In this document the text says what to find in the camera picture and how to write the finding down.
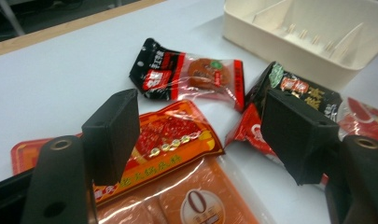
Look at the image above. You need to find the clear packet with red print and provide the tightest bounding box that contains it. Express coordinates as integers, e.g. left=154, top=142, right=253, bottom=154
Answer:
left=336, top=96, right=378, bottom=146

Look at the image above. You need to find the cream plastic box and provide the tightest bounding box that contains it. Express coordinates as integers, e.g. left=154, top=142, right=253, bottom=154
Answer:
left=222, top=0, right=378, bottom=92

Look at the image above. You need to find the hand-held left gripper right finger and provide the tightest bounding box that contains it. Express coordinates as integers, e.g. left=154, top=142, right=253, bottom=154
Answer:
left=260, top=88, right=341, bottom=187

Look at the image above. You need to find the black packet with green print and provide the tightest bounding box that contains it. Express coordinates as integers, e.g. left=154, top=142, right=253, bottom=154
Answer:
left=245, top=61, right=343, bottom=122

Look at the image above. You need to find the grey metal stand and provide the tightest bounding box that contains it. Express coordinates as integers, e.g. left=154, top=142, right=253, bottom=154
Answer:
left=0, top=0, right=26, bottom=37

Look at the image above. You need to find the white table sheet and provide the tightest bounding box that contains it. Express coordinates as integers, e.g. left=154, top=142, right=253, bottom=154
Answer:
left=0, top=0, right=378, bottom=224

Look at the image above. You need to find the large orange hotpot base packet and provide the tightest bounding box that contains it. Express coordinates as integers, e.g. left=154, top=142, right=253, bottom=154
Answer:
left=10, top=99, right=272, bottom=224

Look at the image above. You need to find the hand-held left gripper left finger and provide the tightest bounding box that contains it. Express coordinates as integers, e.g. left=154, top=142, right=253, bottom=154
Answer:
left=81, top=88, right=141, bottom=187

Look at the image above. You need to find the small black and red snack packet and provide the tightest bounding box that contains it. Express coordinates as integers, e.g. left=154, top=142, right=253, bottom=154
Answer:
left=129, top=37, right=246, bottom=113

